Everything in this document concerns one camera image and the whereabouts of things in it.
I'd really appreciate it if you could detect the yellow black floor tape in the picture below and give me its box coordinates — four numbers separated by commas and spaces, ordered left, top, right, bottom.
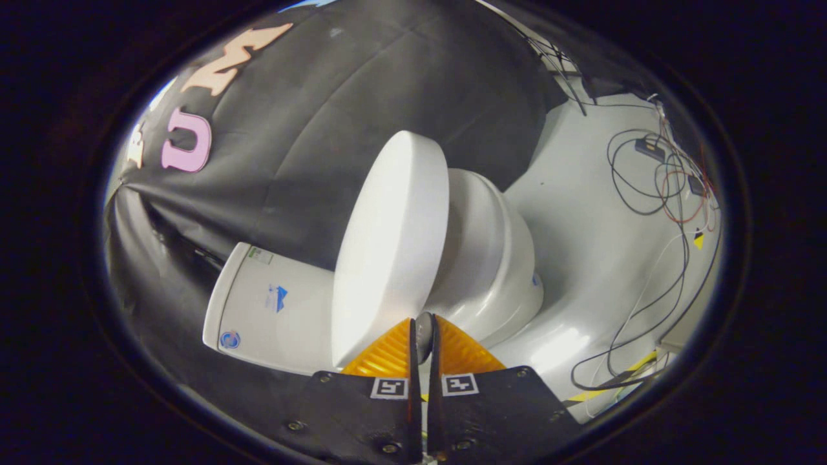
569, 351, 661, 402

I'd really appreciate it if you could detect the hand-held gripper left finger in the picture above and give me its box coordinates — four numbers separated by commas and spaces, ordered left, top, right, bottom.
282, 316, 424, 465

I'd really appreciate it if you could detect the white toilet tank cover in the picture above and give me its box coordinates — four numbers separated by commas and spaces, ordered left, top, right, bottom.
202, 242, 254, 353

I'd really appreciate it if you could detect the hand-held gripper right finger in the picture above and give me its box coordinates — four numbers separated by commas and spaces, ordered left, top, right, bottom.
426, 315, 582, 463

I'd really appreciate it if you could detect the black tripod stand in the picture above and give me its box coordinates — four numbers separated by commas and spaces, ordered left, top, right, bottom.
504, 13, 589, 118

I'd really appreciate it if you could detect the tangle of floor cables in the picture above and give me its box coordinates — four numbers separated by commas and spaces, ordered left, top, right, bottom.
569, 96, 723, 392

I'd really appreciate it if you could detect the white toilet seat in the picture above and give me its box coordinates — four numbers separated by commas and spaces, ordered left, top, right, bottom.
445, 168, 518, 317

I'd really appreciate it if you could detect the white ceramic toilet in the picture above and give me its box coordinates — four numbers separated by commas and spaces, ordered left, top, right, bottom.
202, 168, 545, 377

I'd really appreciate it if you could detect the black backdrop cloth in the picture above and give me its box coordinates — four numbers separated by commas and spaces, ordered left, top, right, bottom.
103, 0, 582, 420

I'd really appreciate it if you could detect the white toilet lid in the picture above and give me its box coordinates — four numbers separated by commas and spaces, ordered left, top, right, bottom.
331, 130, 450, 369

